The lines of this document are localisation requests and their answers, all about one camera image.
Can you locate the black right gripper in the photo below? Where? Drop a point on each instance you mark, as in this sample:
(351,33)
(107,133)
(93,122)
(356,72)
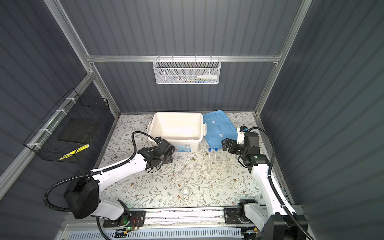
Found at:
(233,142)

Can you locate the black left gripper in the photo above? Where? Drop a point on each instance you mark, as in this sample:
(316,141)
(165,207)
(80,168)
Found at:
(169,159)

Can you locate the white plastic storage box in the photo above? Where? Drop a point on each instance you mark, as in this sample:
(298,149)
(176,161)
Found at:
(185,131)

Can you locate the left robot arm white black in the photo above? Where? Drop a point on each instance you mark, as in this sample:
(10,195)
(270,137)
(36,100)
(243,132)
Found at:
(83,191)

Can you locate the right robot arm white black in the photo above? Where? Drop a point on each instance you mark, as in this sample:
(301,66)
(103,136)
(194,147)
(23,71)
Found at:
(275,219)

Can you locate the clear plastic tube rack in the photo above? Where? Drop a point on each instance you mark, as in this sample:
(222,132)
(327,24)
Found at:
(217,169)

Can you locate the blue plastic box lid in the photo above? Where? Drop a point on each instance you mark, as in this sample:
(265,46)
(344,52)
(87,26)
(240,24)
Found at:
(219,127)

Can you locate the yellow black striped tape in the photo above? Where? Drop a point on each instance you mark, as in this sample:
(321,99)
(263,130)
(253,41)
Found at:
(74,152)

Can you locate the white bottle in basket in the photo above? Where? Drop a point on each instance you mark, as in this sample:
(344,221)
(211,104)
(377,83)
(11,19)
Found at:
(208,77)

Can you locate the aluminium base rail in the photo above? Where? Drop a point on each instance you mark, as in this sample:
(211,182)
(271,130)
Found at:
(191,223)

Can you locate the white wire mesh basket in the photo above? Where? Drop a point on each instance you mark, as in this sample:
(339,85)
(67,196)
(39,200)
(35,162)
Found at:
(185,72)

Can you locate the black wire wall basket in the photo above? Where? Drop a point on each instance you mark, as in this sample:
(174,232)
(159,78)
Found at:
(75,123)

